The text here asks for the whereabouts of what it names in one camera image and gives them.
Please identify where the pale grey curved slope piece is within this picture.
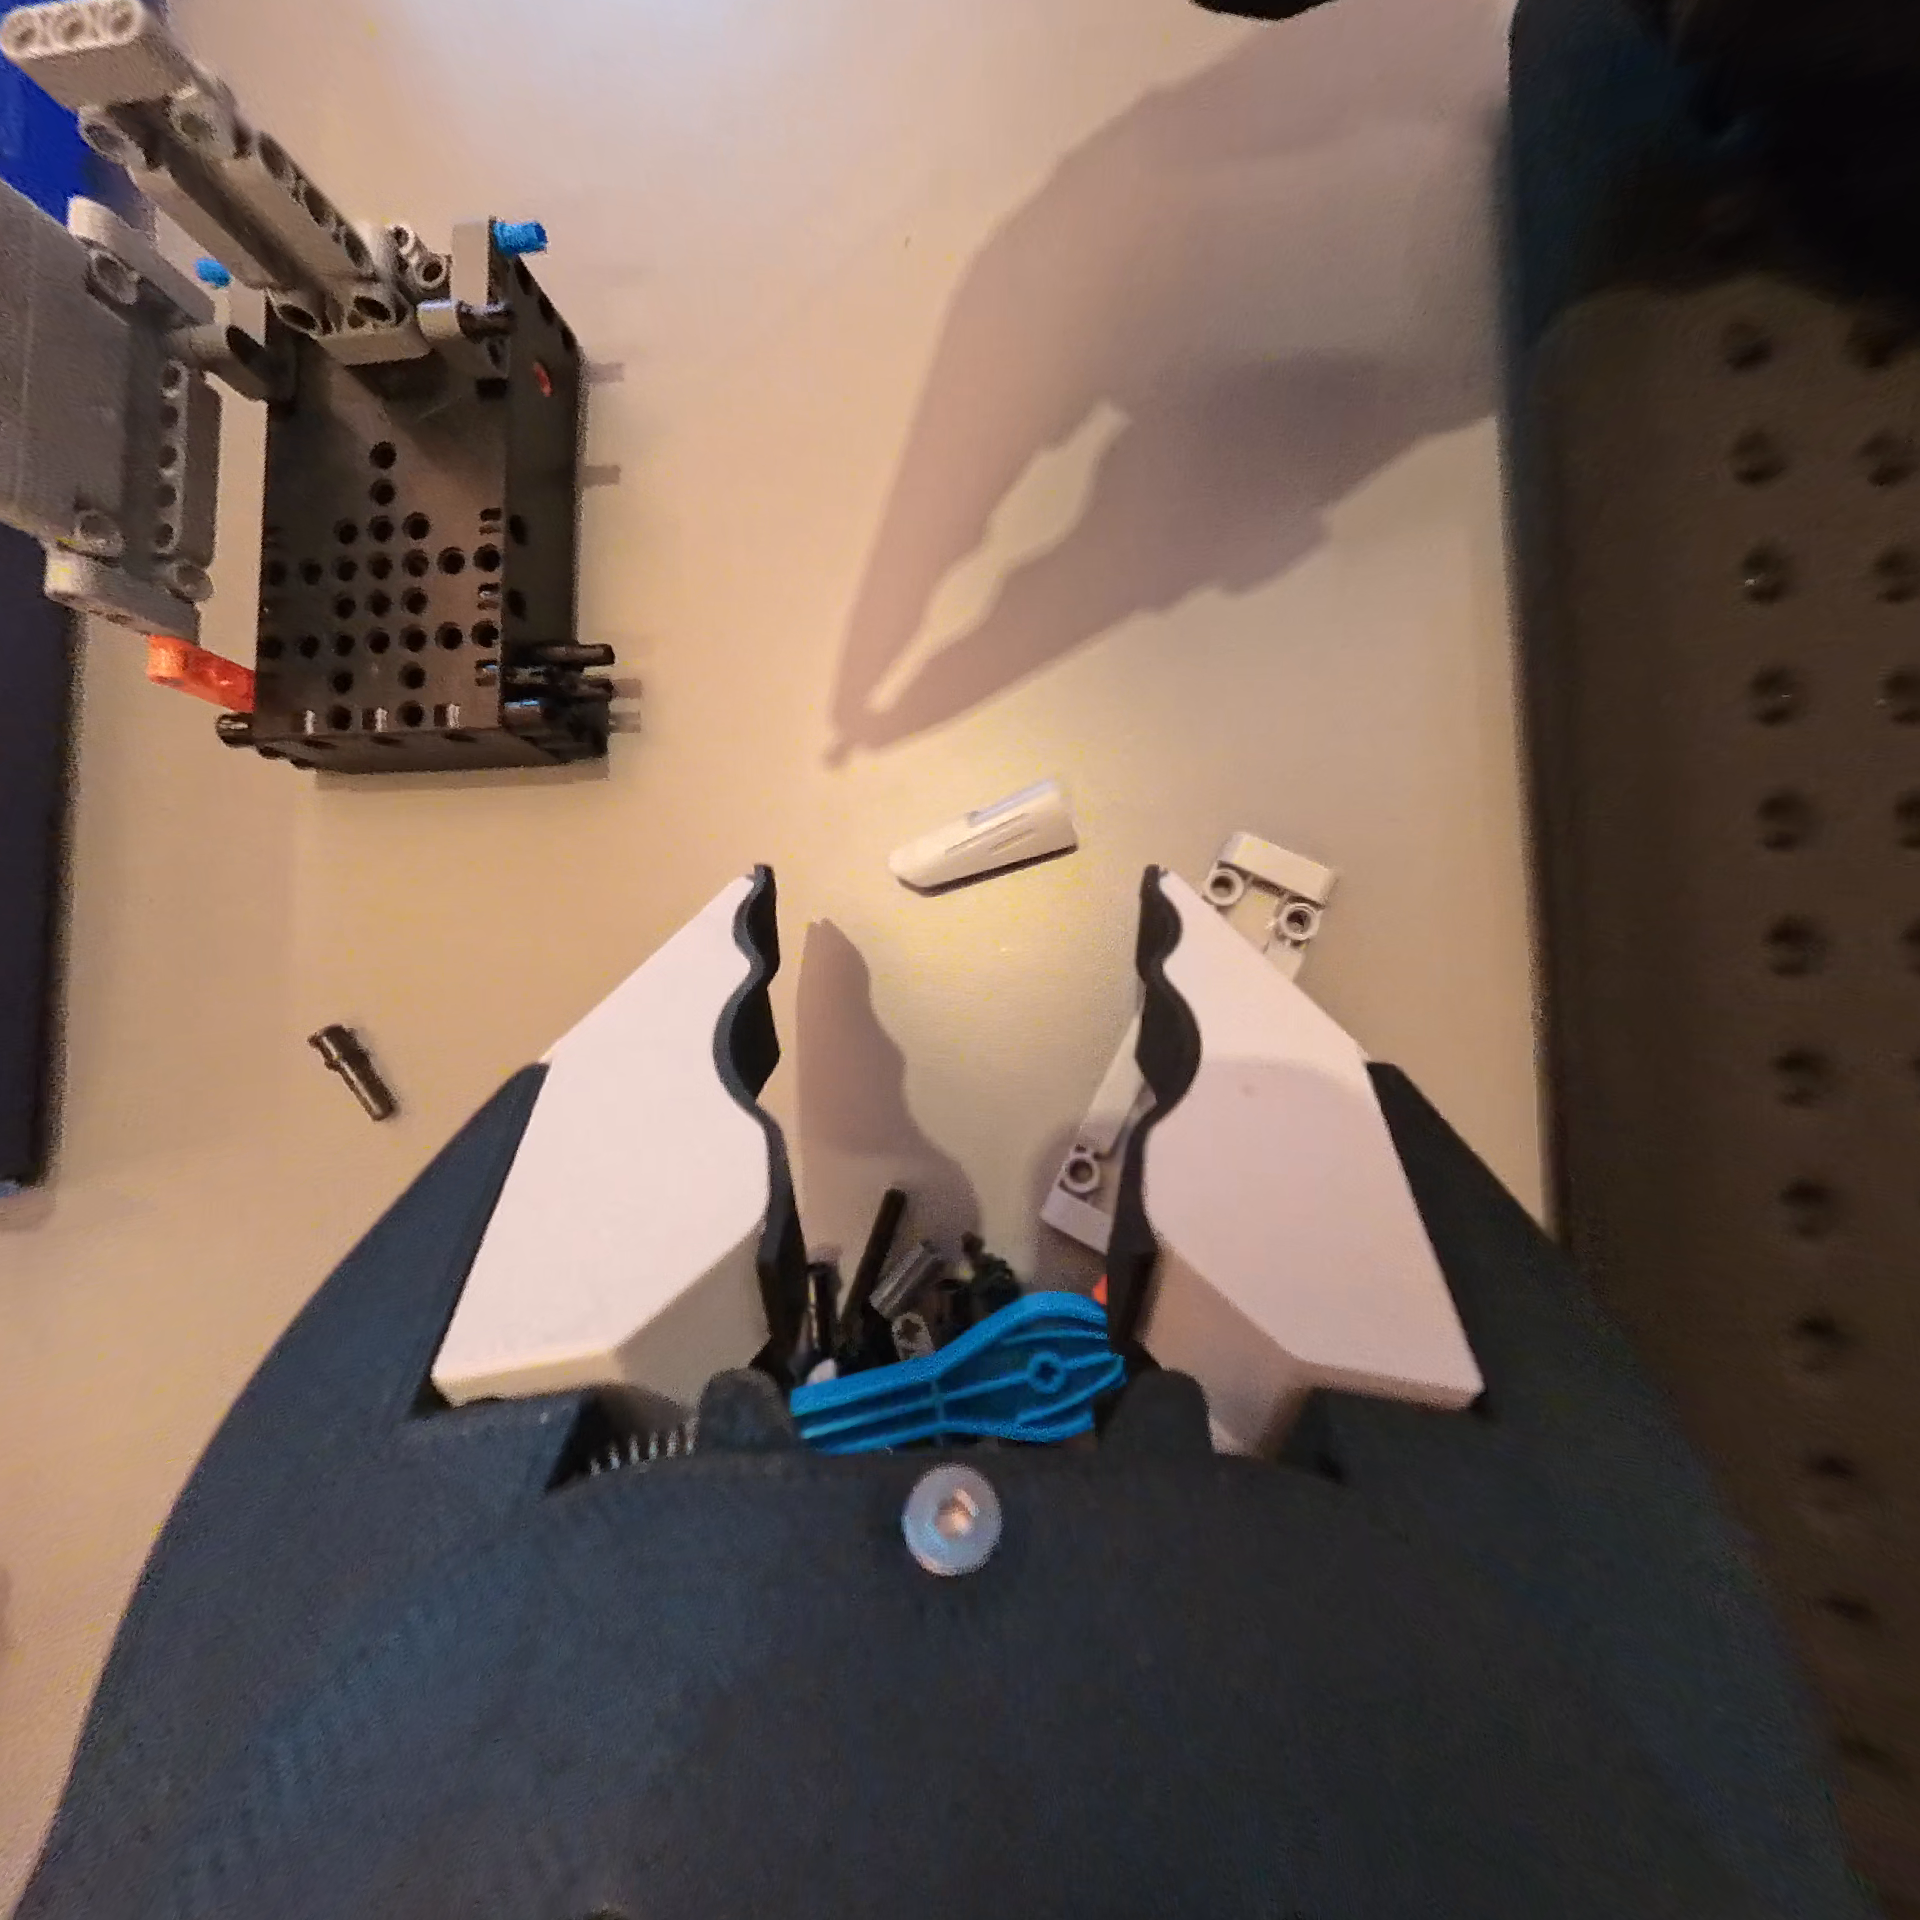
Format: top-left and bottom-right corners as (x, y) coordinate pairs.
(887, 779), (1079, 896)

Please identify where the black connector pin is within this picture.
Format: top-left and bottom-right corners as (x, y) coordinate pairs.
(306, 1025), (399, 1123)

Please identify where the teal brick separator tool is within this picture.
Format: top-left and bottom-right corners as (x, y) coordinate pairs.
(785, 1293), (1127, 1455)

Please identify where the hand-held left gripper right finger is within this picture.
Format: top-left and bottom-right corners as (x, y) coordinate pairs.
(1106, 865), (1489, 1455)

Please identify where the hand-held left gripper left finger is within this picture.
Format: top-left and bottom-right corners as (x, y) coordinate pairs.
(430, 865), (810, 1413)

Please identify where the pile of plastic building pieces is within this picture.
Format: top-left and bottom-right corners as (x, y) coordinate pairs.
(778, 1184), (1119, 1420)

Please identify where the grey double beam frame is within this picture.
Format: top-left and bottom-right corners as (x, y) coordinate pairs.
(1040, 832), (1338, 1249)

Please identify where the long grey holed beam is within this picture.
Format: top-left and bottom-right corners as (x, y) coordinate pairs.
(0, 188), (226, 640)

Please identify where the black perforated pad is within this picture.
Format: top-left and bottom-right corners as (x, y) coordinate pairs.
(1498, 0), (1920, 1920)

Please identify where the orange pin connector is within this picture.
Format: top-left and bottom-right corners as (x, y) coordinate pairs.
(143, 637), (255, 714)

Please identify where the black perforated base assembly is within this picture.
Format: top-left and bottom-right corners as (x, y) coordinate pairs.
(0, 0), (620, 779)

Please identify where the dark blue cardboard box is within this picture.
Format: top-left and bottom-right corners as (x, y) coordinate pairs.
(0, 525), (78, 1193)

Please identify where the large blue plastic bin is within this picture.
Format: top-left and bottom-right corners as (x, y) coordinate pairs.
(0, 59), (78, 227)

